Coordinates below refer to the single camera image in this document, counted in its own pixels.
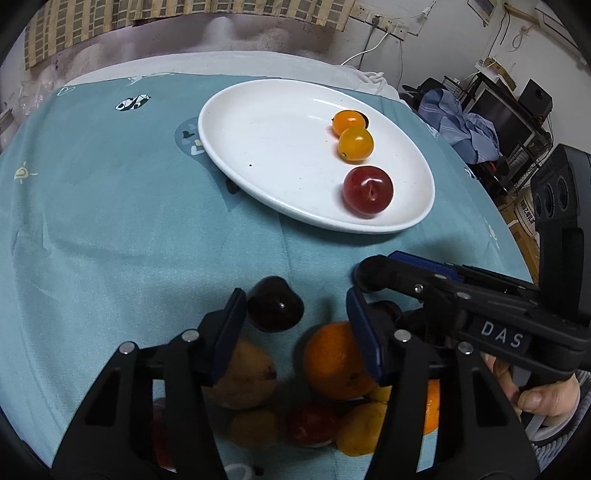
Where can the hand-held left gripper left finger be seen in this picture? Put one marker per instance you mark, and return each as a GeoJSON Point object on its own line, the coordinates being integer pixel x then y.
{"type": "Point", "coordinates": [233, 323]}

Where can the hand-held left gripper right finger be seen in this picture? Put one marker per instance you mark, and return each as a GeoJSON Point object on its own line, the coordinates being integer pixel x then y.
{"type": "Point", "coordinates": [364, 334]}

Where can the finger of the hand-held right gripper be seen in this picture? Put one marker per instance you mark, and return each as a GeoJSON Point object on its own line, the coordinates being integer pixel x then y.
{"type": "Point", "coordinates": [392, 277]}
{"type": "Point", "coordinates": [443, 270]}

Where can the small dark fruit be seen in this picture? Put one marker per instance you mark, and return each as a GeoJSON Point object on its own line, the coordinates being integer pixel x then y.
{"type": "Point", "coordinates": [387, 310]}

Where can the dark purple plum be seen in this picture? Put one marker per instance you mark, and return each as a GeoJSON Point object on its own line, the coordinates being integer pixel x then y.
{"type": "Point", "coordinates": [274, 304]}

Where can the yellow speckled pear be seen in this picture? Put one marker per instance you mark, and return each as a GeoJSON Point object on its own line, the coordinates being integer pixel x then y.
{"type": "Point", "coordinates": [249, 378]}

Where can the small yellow-green fruit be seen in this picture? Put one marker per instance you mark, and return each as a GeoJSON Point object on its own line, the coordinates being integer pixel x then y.
{"type": "Point", "coordinates": [381, 393]}

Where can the yellow oblong fruit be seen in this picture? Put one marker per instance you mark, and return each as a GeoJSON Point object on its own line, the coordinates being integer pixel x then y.
{"type": "Point", "coordinates": [360, 429]}

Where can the red round fruit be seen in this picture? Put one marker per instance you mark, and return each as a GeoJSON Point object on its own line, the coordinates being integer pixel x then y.
{"type": "Point", "coordinates": [307, 424]}

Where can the white oval plate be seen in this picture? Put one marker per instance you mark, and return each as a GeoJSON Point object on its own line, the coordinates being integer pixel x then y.
{"type": "Point", "coordinates": [277, 138]}

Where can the person's right hand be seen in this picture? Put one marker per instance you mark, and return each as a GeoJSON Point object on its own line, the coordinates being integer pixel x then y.
{"type": "Point", "coordinates": [545, 399]}

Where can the orange mandarin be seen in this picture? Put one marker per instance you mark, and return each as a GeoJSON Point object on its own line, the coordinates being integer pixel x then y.
{"type": "Point", "coordinates": [332, 360]}

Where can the red plum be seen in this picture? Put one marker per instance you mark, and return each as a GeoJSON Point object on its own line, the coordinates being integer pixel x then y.
{"type": "Point", "coordinates": [368, 190]}

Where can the large orange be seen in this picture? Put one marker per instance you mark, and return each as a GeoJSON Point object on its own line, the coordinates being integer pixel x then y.
{"type": "Point", "coordinates": [432, 406]}

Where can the yellow round fruit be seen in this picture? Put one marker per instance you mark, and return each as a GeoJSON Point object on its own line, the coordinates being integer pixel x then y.
{"type": "Point", "coordinates": [254, 427]}

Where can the orange cherry tomato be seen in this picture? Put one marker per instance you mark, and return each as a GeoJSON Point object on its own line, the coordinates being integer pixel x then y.
{"type": "Point", "coordinates": [348, 121]}
{"type": "Point", "coordinates": [355, 144]}

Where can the blue crumpled clothing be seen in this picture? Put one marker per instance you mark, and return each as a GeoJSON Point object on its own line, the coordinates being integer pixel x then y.
{"type": "Point", "coordinates": [461, 124]}

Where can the black monitor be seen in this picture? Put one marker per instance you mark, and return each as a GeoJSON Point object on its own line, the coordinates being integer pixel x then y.
{"type": "Point", "coordinates": [503, 120]}

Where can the teal printed tablecloth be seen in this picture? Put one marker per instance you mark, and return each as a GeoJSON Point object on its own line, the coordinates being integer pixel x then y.
{"type": "Point", "coordinates": [115, 230]}

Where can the black speaker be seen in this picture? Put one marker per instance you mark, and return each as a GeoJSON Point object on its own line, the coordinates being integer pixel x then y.
{"type": "Point", "coordinates": [535, 99]}

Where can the white power strip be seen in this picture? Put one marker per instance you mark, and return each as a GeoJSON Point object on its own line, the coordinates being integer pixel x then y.
{"type": "Point", "coordinates": [390, 25]}

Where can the white cloth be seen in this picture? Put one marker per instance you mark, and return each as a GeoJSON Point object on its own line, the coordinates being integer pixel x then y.
{"type": "Point", "coordinates": [231, 62]}

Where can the checkered beige curtain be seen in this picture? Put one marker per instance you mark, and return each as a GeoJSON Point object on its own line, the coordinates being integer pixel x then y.
{"type": "Point", "coordinates": [138, 18]}

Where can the white wall socket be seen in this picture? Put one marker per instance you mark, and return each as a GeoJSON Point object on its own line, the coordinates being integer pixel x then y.
{"type": "Point", "coordinates": [362, 11]}

